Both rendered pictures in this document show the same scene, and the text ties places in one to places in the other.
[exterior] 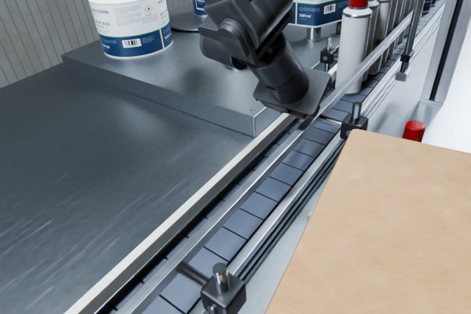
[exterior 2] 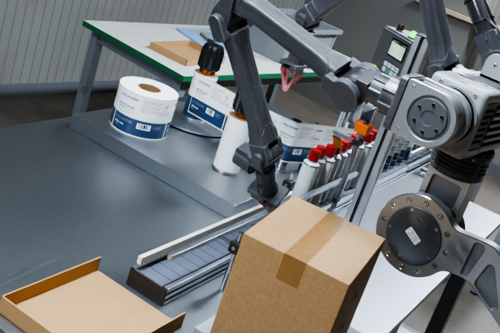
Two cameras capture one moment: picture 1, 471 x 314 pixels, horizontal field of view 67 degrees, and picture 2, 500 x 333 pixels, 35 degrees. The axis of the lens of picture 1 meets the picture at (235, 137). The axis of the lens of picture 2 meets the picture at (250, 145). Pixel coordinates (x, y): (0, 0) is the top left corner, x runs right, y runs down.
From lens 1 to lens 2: 1.66 m
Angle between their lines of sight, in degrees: 20
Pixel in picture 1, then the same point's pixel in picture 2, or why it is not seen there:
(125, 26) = (145, 114)
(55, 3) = not seen: outside the picture
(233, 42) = (257, 162)
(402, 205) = (299, 207)
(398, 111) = not seen: hidden behind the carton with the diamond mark
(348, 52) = (300, 184)
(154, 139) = (163, 201)
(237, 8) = (264, 152)
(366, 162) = (295, 201)
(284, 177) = not seen: hidden behind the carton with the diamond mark
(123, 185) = (150, 218)
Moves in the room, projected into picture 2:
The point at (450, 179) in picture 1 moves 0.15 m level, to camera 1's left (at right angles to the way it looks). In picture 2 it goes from (310, 207) to (249, 193)
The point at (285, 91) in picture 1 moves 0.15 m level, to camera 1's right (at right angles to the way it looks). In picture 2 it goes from (267, 189) to (318, 202)
